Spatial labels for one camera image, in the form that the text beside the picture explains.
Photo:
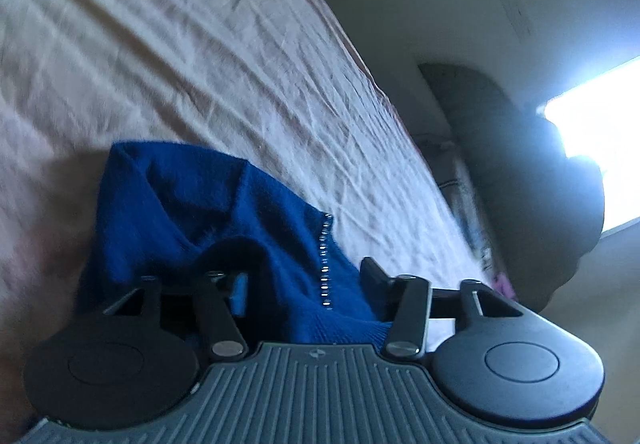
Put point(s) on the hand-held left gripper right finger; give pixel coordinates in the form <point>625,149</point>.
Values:
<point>374,275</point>

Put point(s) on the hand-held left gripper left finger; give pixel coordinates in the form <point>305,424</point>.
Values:
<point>240,295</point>

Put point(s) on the blue beaded sweater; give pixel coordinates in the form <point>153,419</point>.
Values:
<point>200,214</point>

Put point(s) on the person in dark clothes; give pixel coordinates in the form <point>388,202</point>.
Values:
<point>520,174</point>

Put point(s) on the patterned pillow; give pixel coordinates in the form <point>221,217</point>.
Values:
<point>462,204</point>

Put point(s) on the purple cloth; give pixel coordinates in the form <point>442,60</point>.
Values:
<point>504,285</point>

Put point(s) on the bright window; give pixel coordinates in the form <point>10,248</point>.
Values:
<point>600,134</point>

